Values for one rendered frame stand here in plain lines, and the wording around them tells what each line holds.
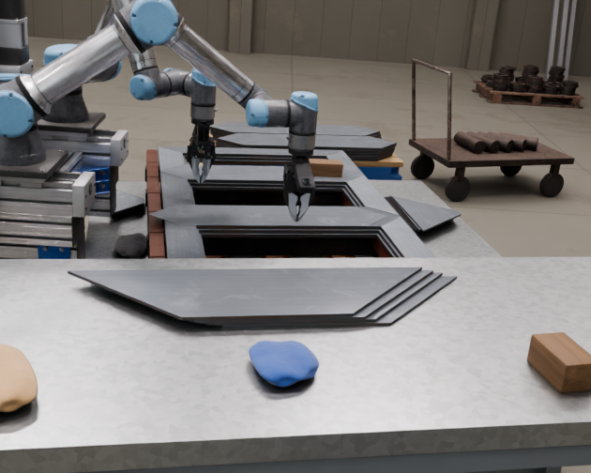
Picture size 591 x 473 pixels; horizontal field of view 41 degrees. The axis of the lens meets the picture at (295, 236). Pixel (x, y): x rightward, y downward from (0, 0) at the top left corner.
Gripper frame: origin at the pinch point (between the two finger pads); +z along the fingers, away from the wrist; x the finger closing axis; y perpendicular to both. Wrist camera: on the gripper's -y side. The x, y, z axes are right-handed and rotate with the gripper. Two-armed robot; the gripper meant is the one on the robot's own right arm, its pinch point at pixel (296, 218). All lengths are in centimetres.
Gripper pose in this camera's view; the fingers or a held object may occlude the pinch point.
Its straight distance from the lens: 227.8
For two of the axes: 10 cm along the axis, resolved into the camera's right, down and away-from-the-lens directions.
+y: -1.8, -3.7, 9.1
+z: -0.7, 9.3, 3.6
